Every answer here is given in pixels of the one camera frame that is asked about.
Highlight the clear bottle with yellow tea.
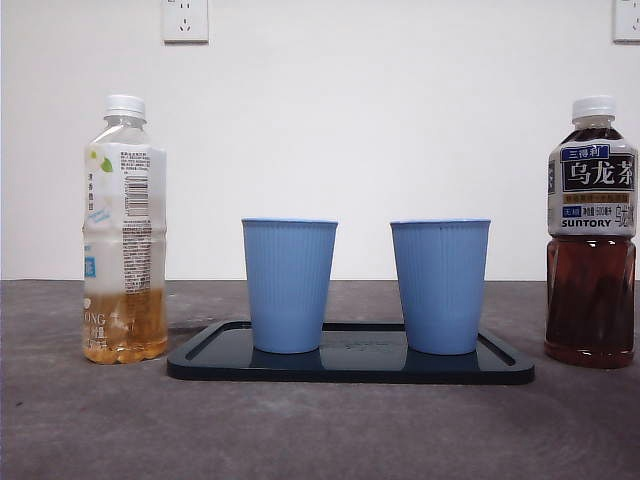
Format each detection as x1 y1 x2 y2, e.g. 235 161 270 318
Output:
81 94 169 365

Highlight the dark oolong tea bottle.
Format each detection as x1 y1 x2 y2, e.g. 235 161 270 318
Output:
543 94 640 370

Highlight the blue ribbed cup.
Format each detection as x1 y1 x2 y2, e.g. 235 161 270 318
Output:
389 218 493 356
240 217 340 355

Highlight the dark teal rectangular tray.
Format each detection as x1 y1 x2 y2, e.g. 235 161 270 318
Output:
166 320 536 386

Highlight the white wall socket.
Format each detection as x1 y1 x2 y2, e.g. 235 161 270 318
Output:
161 0 210 44
612 0 640 43

